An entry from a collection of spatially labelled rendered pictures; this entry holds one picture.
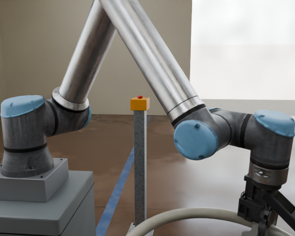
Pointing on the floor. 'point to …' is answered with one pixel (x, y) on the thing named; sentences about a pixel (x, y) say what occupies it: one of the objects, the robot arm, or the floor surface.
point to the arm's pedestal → (49, 211)
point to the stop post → (140, 159)
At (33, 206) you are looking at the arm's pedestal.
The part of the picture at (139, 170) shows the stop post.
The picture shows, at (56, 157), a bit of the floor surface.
